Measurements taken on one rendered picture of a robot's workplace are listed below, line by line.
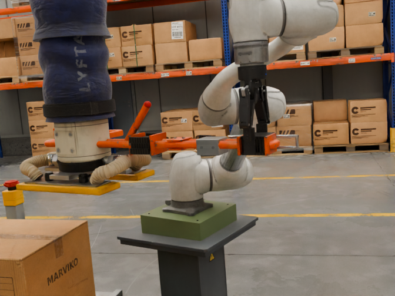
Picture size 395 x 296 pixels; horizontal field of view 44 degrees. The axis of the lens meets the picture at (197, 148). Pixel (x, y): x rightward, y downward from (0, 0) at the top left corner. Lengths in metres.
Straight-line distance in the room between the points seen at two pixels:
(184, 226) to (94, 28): 1.03
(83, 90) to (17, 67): 8.65
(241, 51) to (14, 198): 1.47
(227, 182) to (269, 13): 1.15
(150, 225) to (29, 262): 0.81
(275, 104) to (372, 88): 8.22
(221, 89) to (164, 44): 7.42
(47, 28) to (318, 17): 0.77
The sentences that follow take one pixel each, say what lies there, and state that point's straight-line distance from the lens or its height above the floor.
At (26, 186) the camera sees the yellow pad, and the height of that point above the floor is 1.16.
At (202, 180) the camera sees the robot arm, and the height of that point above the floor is 0.98.
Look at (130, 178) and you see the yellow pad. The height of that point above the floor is 1.15.
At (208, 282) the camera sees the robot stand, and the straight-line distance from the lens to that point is 2.39.
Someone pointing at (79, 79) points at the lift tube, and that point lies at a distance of 1.52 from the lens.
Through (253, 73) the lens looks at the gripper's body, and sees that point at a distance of 1.28.
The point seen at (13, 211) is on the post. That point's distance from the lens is 2.45.
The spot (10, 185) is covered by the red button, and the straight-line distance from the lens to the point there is 2.42.
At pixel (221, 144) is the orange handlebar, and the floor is 1.27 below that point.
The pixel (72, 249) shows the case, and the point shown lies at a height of 0.88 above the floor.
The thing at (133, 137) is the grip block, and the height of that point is 1.29.
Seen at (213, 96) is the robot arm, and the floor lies 1.39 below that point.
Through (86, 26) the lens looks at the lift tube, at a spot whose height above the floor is 1.63.
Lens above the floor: 1.45
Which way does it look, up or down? 8 degrees down
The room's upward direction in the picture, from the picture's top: 4 degrees counter-clockwise
